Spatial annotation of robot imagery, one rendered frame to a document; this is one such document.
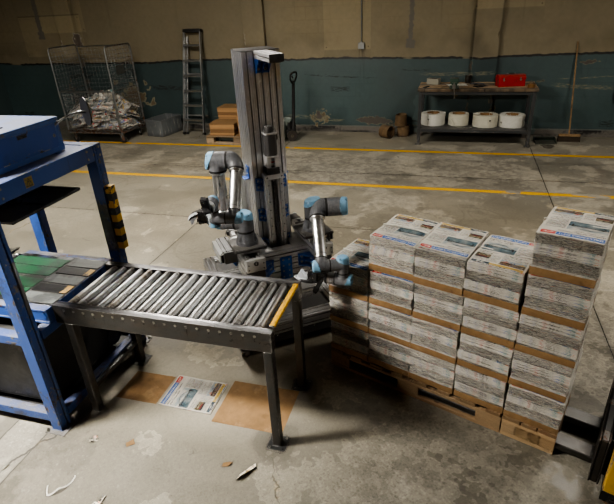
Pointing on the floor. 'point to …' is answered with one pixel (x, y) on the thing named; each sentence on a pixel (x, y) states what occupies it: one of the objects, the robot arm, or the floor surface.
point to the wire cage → (104, 104)
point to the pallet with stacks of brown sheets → (228, 120)
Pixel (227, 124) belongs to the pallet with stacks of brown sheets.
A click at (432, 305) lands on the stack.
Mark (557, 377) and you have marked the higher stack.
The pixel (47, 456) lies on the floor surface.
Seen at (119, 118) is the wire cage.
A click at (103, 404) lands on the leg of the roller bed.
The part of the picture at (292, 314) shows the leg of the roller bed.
